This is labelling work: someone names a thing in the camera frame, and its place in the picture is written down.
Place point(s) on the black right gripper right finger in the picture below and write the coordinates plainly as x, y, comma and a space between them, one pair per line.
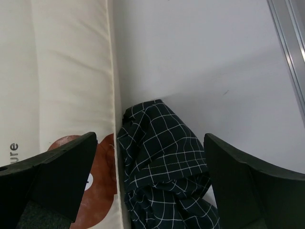
251, 193

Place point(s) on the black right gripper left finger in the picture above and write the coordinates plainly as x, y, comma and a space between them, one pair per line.
45, 191

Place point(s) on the dark checked pillowcase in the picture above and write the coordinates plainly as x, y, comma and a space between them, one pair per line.
165, 171

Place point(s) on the cream pillow with bear print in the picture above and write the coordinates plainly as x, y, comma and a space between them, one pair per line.
58, 81

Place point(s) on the aluminium frame rail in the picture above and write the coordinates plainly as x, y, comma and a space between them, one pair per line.
289, 22

